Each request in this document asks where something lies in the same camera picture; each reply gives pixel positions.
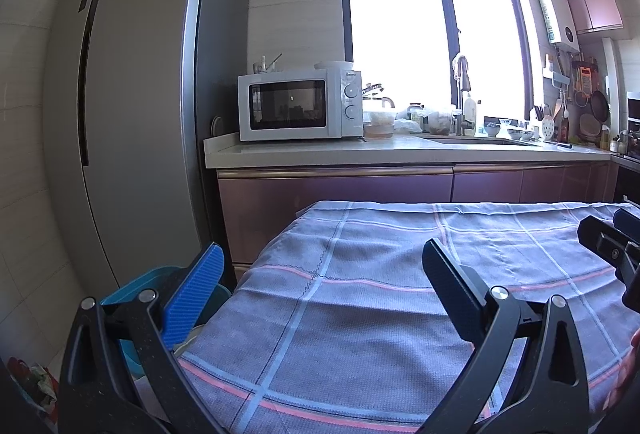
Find black frying pan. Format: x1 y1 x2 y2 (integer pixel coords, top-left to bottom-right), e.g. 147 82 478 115
590 89 611 123

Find teal plastic bin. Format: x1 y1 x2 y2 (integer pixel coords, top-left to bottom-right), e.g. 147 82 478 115
100 266 234 381

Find glass kettle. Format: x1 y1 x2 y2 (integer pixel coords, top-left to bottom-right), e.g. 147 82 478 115
362 84 399 115

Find purple base cabinet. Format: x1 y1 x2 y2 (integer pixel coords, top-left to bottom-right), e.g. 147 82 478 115
216 164 622 266

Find clear food container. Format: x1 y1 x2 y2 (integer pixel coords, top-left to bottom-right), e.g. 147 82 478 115
427 109 454 135

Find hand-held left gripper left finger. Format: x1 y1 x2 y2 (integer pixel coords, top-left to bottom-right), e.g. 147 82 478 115
57 241 228 434

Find white water heater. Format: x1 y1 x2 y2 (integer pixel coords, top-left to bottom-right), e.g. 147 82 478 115
535 0 581 53

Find plaid grey tablecloth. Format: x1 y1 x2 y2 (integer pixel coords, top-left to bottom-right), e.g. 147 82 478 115
172 200 640 426

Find kitchen window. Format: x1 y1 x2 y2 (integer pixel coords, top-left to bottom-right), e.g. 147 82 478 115
337 0 534 131

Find grey refrigerator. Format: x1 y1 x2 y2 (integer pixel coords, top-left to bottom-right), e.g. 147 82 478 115
42 0 252 296

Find white slotted spoon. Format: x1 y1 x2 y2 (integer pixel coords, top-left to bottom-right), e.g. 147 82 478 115
542 99 564 138

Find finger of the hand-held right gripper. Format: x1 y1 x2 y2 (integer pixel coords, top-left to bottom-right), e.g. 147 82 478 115
577 214 640 284
614 208 640 236

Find person's right hand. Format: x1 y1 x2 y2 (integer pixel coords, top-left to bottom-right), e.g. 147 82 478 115
602 328 640 416

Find white kitchen countertop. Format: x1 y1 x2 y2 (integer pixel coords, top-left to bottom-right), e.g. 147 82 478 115
202 134 640 173

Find white microwave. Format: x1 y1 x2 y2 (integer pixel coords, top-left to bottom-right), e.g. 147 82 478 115
236 68 365 143

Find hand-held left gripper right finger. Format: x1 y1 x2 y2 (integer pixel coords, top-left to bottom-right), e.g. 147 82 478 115
421 238 592 434

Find lidded food container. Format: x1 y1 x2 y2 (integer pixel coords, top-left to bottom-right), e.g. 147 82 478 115
363 110 399 140

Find white soap bottle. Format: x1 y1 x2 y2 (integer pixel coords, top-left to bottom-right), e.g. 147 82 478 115
462 96 479 136

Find kitchen faucet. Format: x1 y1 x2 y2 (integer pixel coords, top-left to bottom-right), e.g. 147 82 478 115
452 55 474 136

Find small cup with sticks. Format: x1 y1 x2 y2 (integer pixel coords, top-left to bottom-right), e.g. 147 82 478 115
252 54 284 75

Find red snack packets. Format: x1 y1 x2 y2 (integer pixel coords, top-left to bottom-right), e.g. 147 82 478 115
5 356 59 416

